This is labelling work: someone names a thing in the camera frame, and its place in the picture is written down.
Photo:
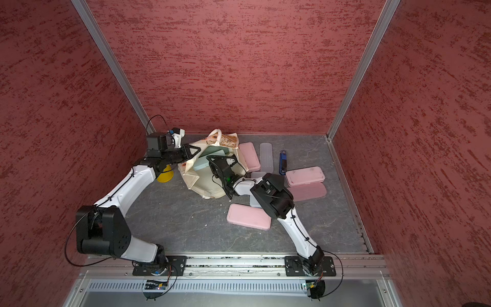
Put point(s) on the light mint pencil case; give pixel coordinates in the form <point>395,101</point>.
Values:
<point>201,163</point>

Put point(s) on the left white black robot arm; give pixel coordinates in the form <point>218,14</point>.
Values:
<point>101,229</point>

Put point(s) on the printed canvas tote bag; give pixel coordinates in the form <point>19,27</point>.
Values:
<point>203,182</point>

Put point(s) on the yellow pen cup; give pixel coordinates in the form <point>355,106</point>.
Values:
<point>166,175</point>

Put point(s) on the dark green pencil case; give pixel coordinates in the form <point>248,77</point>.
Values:
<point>216,151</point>

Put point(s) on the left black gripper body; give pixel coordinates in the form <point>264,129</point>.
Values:
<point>183,153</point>

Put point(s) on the pink pencil case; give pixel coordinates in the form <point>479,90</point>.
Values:
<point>250,156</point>
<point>244,215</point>
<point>308,191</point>
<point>305,176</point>

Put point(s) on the aluminium mounting rail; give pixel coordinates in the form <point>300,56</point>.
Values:
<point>250,266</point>

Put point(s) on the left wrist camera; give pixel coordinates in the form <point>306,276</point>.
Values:
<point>177,134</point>

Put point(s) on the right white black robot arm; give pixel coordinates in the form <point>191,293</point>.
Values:
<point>276,201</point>

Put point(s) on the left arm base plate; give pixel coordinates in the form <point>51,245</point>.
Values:
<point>169,266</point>

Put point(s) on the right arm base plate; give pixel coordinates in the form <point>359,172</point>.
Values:
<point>298,266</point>

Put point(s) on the white pencil case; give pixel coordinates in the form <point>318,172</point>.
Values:
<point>256,175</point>

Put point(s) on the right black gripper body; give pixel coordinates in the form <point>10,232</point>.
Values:
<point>222,177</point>

